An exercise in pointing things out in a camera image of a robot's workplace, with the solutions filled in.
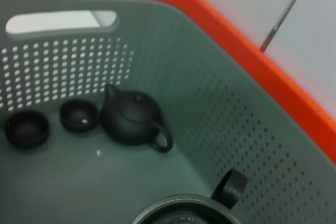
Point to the grey perforated storage bin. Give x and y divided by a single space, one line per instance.
210 103

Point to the glass teacup black sleeve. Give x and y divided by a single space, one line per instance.
232 187

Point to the small white scrap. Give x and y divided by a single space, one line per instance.
98 152
84 121

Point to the black clay teapot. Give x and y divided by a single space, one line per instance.
128 119

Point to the small black tea bowl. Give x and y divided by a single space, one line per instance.
77 116
26 129

